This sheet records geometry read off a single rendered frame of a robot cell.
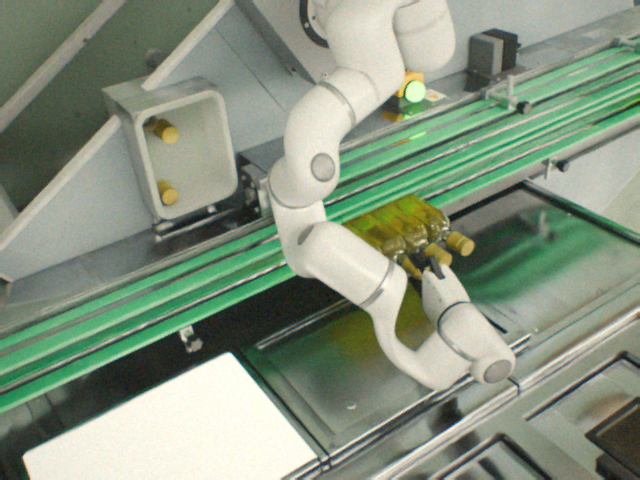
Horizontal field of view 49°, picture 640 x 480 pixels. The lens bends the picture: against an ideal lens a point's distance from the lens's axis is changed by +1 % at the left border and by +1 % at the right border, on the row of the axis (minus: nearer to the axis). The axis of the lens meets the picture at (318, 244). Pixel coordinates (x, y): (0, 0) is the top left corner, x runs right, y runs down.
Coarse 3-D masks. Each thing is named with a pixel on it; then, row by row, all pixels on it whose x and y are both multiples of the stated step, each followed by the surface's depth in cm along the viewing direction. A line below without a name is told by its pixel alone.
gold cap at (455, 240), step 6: (450, 234) 138; (456, 234) 138; (450, 240) 138; (456, 240) 137; (462, 240) 136; (468, 240) 136; (450, 246) 138; (456, 246) 137; (462, 246) 136; (468, 246) 136; (462, 252) 136; (468, 252) 137
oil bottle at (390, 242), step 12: (360, 216) 145; (372, 216) 145; (360, 228) 141; (372, 228) 141; (384, 228) 141; (372, 240) 138; (384, 240) 137; (396, 240) 137; (384, 252) 136; (396, 252) 136; (396, 264) 138
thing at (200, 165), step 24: (192, 96) 125; (216, 96) 127; (168, 120) 132; (192, 120) 135; (216, 120) 132; (144, 144) 123; (168, 144) 134; (192, 144) 137; (216, 144) 136; (144, 168) 127; (168, 168) 136; (192, 168) 139; (216, 168) 141; (192, 192) 138; (216, 192) 138; (168, 216) 133
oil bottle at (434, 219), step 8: (400, 200) 148; (408, 200) 148; (416, 200) 147; (400, 208) 146; (408, 208) 145; (416, 208) 145; (424, 208) 145; (432, 208) 144; (416, 216) 143; (424, 216) 142; (432, 216) 142; (440, 216) 142; (424, 224) 141; (432, 224) 140; (440, 224) 140; (448, 224) 142; (432, 232) 141; (432, 240) 142; (440, 240) 142
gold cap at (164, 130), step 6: (162, 120) 130; (156, 126) 129; (162, 126) 128; (168, 126) 128; (156, 132) 130; (162, 132) 128; (168, 132) 128; (174, 132) 129; (162, 138) 128; (168, 138) 129; (174, 138) 129
